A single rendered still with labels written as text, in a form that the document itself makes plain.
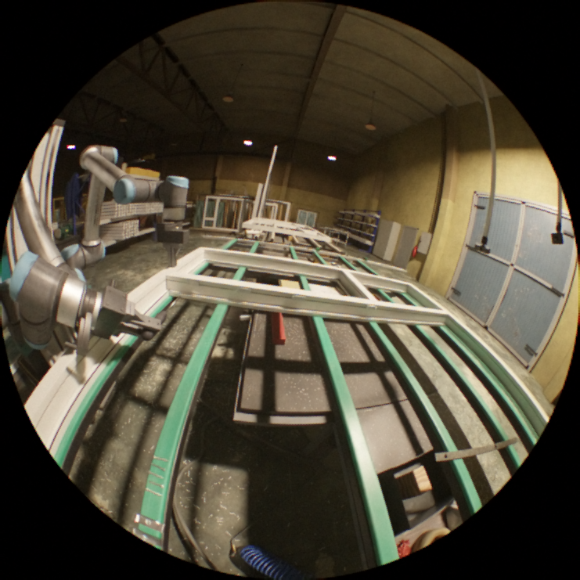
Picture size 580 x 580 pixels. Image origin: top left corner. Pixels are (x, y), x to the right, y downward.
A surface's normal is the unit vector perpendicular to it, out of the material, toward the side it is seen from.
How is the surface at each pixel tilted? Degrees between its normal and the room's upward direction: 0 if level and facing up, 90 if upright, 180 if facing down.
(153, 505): 0
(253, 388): 0
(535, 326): 90
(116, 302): 47
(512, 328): 90
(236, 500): 0
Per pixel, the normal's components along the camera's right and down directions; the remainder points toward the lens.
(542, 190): -0.98, -0.14
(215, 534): 0.18, -0.90
